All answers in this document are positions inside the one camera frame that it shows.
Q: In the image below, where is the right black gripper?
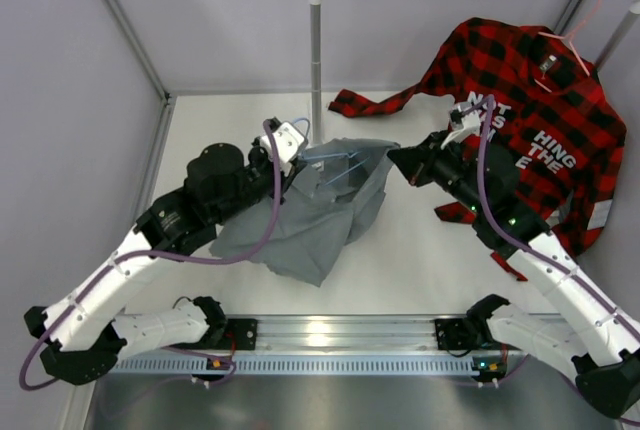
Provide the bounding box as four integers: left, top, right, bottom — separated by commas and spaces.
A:
388, 130, 488, 216

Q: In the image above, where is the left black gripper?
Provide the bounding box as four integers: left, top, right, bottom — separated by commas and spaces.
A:
212, 136, 307, 226

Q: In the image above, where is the blue wire hanger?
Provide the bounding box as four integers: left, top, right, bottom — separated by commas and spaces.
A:
290, 117, 370, 186

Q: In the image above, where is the grey button shirt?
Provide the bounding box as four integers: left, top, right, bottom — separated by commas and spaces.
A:
208, 136, 403, 289

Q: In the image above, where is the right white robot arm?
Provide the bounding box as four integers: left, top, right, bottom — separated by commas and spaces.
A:
388, 132, 639, 419

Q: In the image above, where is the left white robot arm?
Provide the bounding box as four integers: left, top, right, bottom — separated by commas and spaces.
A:
19, 137, 302, 391

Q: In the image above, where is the red black plaid shirt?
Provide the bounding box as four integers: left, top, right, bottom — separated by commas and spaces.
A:
328, 17, 627, 257

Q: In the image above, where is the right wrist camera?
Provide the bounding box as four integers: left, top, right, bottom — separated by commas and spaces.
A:
440, 102, 481, 149

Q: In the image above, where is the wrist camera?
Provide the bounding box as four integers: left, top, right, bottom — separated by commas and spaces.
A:
440, 102, 481, 149
258, 118, 308, 176

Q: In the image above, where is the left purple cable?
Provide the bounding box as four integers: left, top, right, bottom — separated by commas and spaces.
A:
18, 121, 286, 392

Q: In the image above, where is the purple cable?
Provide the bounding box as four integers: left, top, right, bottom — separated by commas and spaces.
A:
18, 121, 286, 392
459, 95, 640, 426

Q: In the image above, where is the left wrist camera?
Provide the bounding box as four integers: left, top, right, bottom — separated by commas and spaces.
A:
258, 118, 308, 176

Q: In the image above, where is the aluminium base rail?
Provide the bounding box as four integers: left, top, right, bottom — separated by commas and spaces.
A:
124, 313, 566, 351

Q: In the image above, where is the pink wire hanger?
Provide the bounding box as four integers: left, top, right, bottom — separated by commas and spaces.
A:
530, 0, 602, 95

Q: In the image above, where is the perforated cable tray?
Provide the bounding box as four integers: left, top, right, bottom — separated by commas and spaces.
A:
112, 352, 504, 377

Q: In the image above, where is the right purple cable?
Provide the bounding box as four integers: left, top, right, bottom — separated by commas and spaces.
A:
459, 95, 640, 426

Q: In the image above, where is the aluminium frame post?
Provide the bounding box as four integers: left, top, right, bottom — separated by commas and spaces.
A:
101, 0, 176, 218

